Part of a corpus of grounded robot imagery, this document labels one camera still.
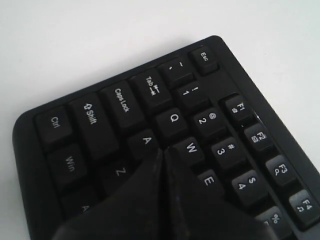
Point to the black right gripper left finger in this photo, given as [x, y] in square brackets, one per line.
[131, 213]

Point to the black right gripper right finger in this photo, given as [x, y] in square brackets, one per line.
[195, 213]

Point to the black Acer keyboard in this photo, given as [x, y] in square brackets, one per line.
[74, 152]

